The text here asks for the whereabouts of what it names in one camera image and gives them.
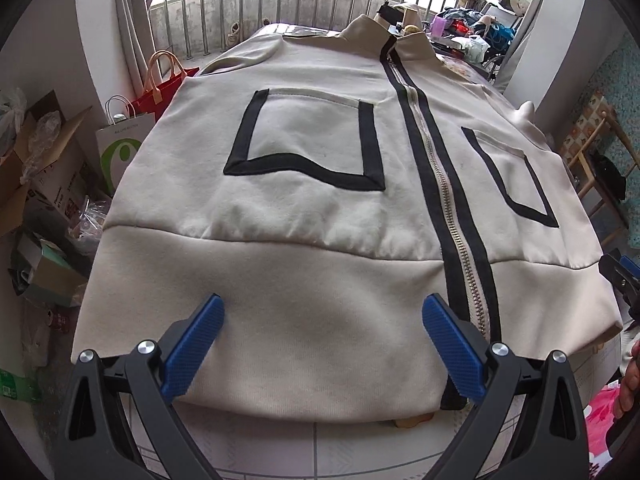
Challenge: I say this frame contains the beige zip jacket black trim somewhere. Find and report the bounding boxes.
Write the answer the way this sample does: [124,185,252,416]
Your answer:
[70,14,625,424]

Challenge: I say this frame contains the person's hand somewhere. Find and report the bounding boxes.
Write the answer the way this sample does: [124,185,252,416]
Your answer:
[613,341,640,419]

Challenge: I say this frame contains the wooden chair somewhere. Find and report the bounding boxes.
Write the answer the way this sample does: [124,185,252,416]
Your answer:
[559,91,639,248]

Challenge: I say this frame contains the floral mattress bed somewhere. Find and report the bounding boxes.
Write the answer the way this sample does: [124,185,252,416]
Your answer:
[119,22,624,480]

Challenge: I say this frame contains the open brown cardboard box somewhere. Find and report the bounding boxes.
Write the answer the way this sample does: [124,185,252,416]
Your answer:
[1,91,96,235]

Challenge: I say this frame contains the cluttered dark side table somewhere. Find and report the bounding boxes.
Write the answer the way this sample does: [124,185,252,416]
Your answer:
[374,1,532,82]

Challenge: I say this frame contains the white green-logo paper bag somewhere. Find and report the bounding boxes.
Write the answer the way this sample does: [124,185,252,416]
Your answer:
[96,94,155,194]

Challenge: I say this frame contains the red paper shopping bag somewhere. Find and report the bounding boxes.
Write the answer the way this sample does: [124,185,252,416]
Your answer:
[130,50,198,120]

